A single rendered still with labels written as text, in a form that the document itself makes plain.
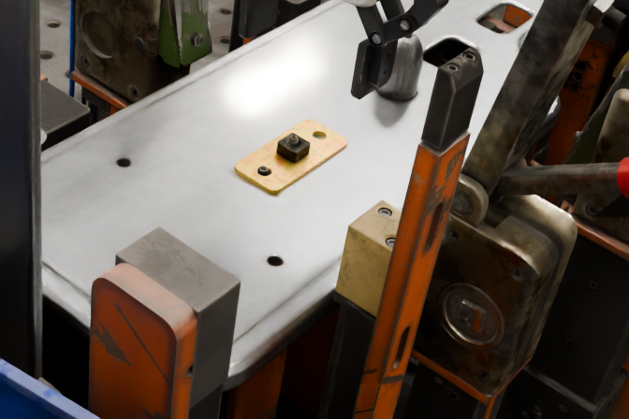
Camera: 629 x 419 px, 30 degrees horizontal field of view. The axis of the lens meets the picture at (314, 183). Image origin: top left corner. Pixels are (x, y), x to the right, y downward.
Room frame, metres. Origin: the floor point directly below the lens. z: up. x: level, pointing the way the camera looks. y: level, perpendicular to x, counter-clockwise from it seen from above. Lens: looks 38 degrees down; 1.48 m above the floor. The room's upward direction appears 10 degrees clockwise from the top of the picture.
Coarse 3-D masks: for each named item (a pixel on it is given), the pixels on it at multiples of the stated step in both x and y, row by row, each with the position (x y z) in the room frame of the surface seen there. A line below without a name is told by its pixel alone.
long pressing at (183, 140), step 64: (512, 0) 0.92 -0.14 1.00; (256, 64) 0.75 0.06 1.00; (320, 64) 0.76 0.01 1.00; (512, 64) 0.81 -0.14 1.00; (128, 128) 0.64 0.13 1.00; (192, 128) 0.65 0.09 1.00; (256, 128) 0.66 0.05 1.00; (384, 128) 0.69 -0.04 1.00; (64, 192) 0.56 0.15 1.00; (128, 192) 0.57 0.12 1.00; (192, 192) 0.58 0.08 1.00; (256, 192) 0.59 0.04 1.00; (320, 192) 0.61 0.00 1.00; (384, 192) 0.62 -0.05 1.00; (64, 256) 0.50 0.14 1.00; (256, 256) 0.53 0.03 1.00; (320, 256) 0.54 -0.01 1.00; (256, 320) 0.48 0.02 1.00; (320, 320) 0.50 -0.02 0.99
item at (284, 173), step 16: (304, 128) 0.67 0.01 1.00; (320, 128) 0.67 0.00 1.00; (272, 144) 0.64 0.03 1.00; (288, 144) 0.64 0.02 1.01; (304, 144) 0.64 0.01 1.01; (320, 144) 0.65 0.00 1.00; (336, 144) 0.66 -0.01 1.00; (240, 160) 0.62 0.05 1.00; (256, 160) 0.62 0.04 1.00; (272, 160) 0.63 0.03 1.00; (288, 160) 0.63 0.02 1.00; (304, 160) 0.63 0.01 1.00; (320, 160) 0.64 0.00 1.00; (256, 176) 0.61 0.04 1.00; (272, 176) 0.61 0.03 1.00; (288, 176) 0.61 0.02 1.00; (272, 192) 0.60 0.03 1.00
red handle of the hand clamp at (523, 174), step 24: (528, 168) 0.55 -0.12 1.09; (552, 168) 0.55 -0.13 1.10; (576, 168) 0.54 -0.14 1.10; (600, 168) 0.53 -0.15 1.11; (624, 168) 0.52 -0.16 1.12; (504, 192) 0.55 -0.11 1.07; (528, 192) 0.54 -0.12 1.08; (552, 192) 0.53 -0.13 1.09; (576, 192) 0.53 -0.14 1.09; (600, 192) 0.52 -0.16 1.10; (624, 192) 0.51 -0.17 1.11
